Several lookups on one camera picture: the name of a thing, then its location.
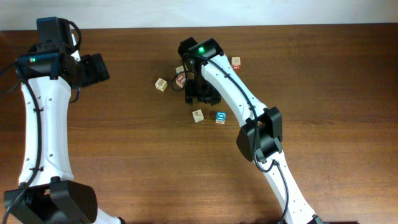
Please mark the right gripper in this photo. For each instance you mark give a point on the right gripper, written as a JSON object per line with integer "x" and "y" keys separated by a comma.
{"x": 213, "y": 99}

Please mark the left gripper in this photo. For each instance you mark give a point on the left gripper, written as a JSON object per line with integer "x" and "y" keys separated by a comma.
{"x": 96, "y": 69}

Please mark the red letter I block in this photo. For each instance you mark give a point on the red letter I block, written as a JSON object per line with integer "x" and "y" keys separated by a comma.
{"x": 180, "y": 80}

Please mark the ice cream cone block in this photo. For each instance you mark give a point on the ice cream cone block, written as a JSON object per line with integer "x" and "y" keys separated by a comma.
{"x": 198, "y": 116}

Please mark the blue letter D block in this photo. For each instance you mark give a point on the blue letter D block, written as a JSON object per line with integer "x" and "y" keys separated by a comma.
{"x": 220, "y": 117}

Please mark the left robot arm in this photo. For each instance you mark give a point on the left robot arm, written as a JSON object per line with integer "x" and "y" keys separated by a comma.
{"x": 48, "y": 73}

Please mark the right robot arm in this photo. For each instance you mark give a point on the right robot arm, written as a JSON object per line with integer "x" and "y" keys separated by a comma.
{"x": 260, "y": 136}

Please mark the block with number one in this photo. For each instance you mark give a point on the block with number one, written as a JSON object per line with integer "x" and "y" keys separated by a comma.
{"x": 179, "y": 70}

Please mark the plain top red-sided block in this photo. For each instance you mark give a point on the plain top red-sided block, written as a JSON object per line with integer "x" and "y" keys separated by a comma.
{"x": 236, "y": 62}

